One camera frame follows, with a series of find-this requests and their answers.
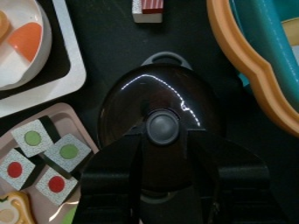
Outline sushi block red dot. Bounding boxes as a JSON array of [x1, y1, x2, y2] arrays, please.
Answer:
[[0, 148, 36, 192], [33, 167, 80, 207]]

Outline black pot lid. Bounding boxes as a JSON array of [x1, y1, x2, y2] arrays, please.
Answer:
[[97, 62, 228, 203]]

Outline yellow wooden toy food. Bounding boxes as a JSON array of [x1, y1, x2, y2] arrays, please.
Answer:
[[0, 190, 37, 224]]

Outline teal basket with orange rim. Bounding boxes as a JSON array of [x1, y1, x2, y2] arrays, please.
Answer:
[[205, 0, 299, 138]]

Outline red striped white block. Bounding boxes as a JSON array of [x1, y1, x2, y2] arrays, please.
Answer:
[[131, 0, 164, 24]]

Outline pink tray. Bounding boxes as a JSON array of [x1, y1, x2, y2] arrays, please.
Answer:
[[0, 101, 100, 224]]

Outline green toy leaf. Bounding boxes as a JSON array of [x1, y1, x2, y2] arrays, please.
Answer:
[[60, 205, 80, 224]]

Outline white bowl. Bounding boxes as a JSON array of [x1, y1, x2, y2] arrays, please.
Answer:
[[0, 0, 53, 92]]

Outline white tray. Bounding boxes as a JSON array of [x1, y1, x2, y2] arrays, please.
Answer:
[[0, 0, 88, 119]]

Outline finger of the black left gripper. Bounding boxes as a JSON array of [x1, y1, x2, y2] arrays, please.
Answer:
[[185, 129, 291, 224], [72, 128, 147, 224]]

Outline black pot grey handles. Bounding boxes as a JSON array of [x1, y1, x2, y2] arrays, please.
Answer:
[[139, 51, 193, 205]]

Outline orange toy tomato slice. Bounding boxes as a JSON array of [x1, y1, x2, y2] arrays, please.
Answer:
[[7, 22, 43, 63]]

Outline sushi block green dot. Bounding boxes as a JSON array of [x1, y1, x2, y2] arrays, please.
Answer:
[[41, 133, 93, 173], [9, 119, 55, 158]]

